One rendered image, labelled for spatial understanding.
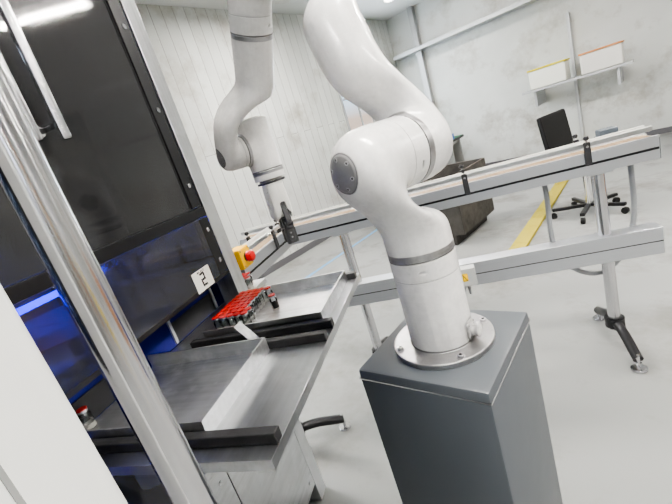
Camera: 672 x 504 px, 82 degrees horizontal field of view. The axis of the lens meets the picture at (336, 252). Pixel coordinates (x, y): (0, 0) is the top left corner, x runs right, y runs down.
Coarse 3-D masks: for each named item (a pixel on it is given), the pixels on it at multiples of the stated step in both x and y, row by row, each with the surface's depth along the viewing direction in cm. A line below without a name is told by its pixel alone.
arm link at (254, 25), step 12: (228, 0) 77; (240, 0) 76; (252, 0) 76; (264, 0) 77; (228, 12) 79; (240, 12) 77; (252, 12) 77; (264, 12) 78; (240, 24) 79; (252, 24) 78; (264, 24) 80; (252, 36) 80
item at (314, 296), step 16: (336, 272) 116; (272, 288) 123; (288, 288) 121; (304, 288) 120; (320, 288) 116; (336, 288) 105; (288, 304) 112; (304, 304) 108; (320, 304) 104; (272, 320) 95; (288, 320) 94; (304, 320) 93; (208, 336) 102
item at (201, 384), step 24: (168, 360) 96; (192, 360) 95; (216, 360) 91; (240, 360) 88; (168, 384) 87; (192, 384) 84; (216, 384) 81; (240, 384) 76; (192, 408) 75; (216, 408) 68; (96, 432) 71; (120, 432) 70
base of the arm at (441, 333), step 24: (432, 264) 65; (456, 264) 67; (408, 288) 68; (432, 288) 66; (456, 288) 67; (408, 312) 70; (432, 312) 67; (456, 312) 68; (408, 336) 78; (432, 336) 69; (456, 336) 68; (480, 336) 71; (408, 360) 70; (432, 360) 68; (456, 360) 66
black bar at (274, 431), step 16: (192, 432) 64; (208, 432) 63; (224, 432) 62; (240, 432) 60; (256, 432) 59; (272, 432) 58; (96, 448) 69; (112, 448) 68; (128, 448) 67; (192, 448) 63
